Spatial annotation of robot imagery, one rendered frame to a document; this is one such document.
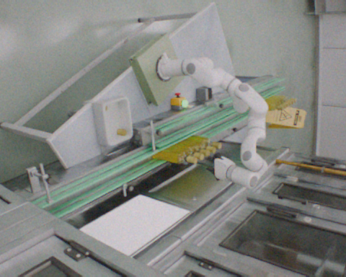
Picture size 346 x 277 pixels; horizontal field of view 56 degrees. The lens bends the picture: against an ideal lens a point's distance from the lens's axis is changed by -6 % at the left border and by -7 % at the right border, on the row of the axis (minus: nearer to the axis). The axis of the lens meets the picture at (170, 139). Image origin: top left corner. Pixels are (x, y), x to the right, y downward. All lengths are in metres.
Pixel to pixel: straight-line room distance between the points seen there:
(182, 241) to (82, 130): 0.74
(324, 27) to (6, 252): 7.10
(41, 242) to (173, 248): 0.63
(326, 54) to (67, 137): 6.38
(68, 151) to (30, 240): 0.89
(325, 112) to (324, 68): 0.92
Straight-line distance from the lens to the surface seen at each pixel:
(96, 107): 1.73
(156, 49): 1.98
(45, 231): 0.89
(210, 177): 1.86
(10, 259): 0.87
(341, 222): 1.59
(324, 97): 7.62
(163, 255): 1.34
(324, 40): 7.46
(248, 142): 1.51
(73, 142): 1.71
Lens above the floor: 2.14
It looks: 39 degrees down
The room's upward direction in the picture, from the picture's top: 100 degrees clockwise
